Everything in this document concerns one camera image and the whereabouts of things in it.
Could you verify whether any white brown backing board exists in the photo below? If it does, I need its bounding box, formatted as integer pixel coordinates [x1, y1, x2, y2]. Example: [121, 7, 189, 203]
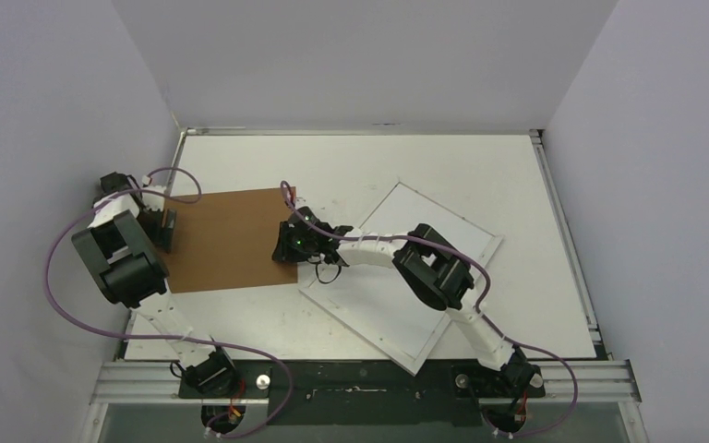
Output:
[162, 188, 298, 293]

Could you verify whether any white picture frame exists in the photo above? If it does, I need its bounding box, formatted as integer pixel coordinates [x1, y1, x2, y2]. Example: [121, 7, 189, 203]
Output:
[299, 183, 513, 375]

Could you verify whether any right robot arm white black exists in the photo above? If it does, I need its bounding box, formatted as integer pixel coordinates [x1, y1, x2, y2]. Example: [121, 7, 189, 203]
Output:
[272, 207, 544, 396]

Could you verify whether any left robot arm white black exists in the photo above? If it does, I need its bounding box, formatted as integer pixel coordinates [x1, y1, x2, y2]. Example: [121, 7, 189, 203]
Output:
[71, 172, 239, 398]

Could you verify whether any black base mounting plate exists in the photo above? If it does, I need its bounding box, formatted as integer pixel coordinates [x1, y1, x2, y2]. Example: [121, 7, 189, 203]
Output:
[177, 360, 546, 427]

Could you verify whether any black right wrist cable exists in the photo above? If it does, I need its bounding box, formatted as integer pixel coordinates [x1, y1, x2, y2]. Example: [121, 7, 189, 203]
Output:
[314, 262, 344, 286]

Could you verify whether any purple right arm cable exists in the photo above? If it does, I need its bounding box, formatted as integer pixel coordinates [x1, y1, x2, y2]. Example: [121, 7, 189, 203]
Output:
[280, 179, 580, 440]

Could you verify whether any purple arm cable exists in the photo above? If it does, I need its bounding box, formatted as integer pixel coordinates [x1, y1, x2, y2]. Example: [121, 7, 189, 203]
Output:
[280, 179, 580, 440]
[44, 166, 294, 441]

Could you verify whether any aluminium front rail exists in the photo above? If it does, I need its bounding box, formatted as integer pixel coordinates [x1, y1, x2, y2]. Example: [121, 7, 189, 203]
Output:
[90, 360, 640, 405]

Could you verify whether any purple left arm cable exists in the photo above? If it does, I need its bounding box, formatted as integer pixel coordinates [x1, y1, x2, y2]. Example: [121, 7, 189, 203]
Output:
[44, 166, 294, 441]

